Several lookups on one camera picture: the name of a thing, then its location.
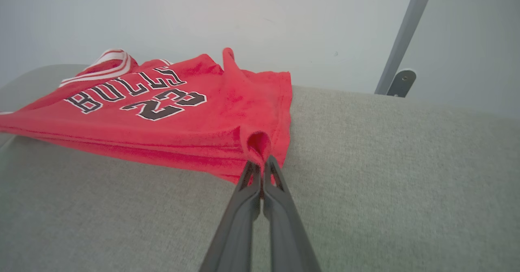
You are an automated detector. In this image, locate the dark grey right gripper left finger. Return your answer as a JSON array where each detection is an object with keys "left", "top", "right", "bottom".
[{"left": 199, "top": 161, "right": 261, "bottom": 272}]

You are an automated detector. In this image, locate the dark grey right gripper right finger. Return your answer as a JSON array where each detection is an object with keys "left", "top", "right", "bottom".
[{"left": 263, "top": 156, "right": 321, "bottom": 272}]

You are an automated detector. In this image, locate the red basketball jersey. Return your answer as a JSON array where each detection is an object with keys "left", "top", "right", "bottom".
[{"left": 0, "top": 47, "right": 293, "bottom": 184}]

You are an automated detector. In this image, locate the grey fabric sofa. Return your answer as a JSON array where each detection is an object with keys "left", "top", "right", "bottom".
[{"left": 0, "top": 64, "right": 520, "bottom": 272}]

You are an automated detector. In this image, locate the grey metal post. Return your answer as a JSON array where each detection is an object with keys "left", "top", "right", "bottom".
[{"left": 375, "top": 0, "right": 438, "bottom": 95}]

